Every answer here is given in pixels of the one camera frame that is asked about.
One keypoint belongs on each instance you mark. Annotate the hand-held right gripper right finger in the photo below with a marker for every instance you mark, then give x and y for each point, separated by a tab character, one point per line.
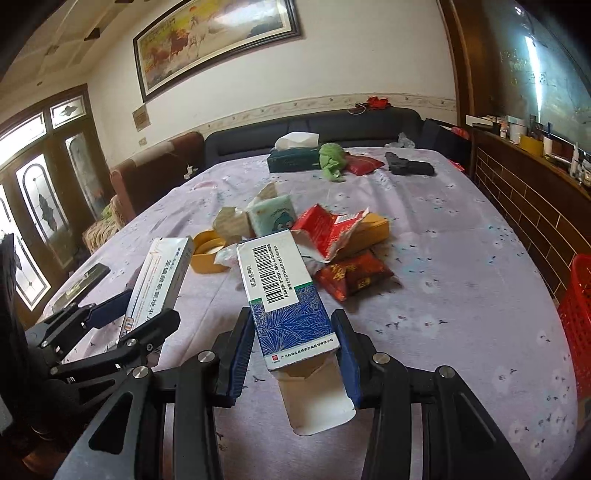
349	369

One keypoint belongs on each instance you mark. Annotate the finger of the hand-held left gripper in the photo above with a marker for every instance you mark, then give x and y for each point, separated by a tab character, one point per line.
108	310
154	325

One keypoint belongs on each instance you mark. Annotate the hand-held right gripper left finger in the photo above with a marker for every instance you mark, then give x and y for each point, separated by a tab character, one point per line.
236	357

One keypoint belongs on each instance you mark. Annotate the blue and white medicine box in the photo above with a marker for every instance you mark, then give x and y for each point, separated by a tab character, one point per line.
288	304

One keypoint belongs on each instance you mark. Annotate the red snack packet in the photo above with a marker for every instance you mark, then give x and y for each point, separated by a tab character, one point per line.
353	277

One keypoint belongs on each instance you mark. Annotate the black phone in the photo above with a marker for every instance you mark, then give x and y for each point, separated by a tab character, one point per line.
81	286

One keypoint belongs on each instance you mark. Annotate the yellow round container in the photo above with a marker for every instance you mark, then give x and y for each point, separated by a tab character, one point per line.
205	258

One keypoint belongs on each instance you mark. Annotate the wicker chair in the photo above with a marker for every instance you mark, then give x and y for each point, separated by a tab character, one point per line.
104	226

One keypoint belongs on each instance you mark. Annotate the crumpled white wrapper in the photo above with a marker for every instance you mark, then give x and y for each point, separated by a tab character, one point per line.
227	258

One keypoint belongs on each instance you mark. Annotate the purple floral tablecloth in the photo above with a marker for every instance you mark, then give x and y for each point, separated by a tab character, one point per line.
438	277

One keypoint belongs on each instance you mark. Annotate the orange cardboard box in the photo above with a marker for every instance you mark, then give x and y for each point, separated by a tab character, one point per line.
371	230

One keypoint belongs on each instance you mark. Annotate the torn red paper box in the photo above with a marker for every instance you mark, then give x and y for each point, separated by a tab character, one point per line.
323	230

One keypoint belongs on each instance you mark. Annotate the brown armchair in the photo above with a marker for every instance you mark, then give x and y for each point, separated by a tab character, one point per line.
152	175

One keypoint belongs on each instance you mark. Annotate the wooden glass door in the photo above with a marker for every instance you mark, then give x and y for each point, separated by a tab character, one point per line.
41	184

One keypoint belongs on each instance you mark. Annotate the teal cartoon tissue pack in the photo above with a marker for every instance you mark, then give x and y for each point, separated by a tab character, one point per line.
272	214

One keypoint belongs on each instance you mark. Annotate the white charger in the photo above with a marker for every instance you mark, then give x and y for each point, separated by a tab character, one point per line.
189	171

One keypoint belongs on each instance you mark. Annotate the red flat packet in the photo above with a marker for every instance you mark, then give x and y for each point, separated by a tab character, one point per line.
364	165

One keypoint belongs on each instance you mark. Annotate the dark green tissue box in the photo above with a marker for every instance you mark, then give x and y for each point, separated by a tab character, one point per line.
291	157

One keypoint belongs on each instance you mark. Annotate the green cloth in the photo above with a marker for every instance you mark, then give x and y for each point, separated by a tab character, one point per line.
333	159

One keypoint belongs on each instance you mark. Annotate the black toy gun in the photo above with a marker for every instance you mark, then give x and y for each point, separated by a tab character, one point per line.
408	165

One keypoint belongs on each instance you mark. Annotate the dark leather sofa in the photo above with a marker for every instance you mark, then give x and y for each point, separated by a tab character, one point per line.
258	138

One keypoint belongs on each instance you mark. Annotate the red plastic basket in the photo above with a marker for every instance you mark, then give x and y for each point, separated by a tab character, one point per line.
577	323

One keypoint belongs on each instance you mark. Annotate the small clear plastic wrap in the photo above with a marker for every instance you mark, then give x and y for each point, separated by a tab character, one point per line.
406	141

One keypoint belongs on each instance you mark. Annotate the wooden brick-pattern cabinet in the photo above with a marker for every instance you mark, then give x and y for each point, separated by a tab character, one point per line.
531	203

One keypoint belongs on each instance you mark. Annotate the red cloth item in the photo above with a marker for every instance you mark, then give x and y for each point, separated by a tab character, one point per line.
376	102

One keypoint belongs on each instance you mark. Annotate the yellow counter container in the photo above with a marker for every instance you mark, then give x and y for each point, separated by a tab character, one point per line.
531	144

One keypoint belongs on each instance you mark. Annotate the framed horse painting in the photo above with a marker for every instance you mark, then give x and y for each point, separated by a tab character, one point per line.
217	41

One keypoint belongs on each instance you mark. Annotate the assorted counter bottles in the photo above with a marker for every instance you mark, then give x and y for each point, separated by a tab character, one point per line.
572	159

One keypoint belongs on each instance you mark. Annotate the etched glass partition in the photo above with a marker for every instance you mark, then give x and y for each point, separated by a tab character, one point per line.
545	60

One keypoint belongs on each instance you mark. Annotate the small wall plaque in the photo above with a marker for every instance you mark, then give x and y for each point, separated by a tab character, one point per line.
141	119

